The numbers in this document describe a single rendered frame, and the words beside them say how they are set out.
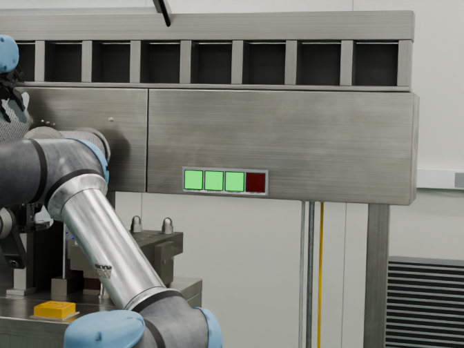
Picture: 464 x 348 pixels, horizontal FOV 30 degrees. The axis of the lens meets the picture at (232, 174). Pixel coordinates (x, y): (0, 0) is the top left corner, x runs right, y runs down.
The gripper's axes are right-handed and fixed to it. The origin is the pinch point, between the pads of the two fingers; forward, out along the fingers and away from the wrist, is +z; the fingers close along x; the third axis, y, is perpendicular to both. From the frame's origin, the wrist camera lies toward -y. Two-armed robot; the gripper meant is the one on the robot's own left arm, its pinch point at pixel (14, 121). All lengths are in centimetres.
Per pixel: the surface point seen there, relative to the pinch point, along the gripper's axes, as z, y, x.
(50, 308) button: 18.6, -38.5, -15.4
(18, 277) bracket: 34.4, -22.7, 4.9
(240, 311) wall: 282, 103, 19
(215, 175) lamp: 46, 21, -35
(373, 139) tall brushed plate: 39, 30, -79
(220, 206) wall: 244, 147, 32
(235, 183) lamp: 47, 19, -41
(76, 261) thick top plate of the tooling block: 31.7, -18.3, -10.7
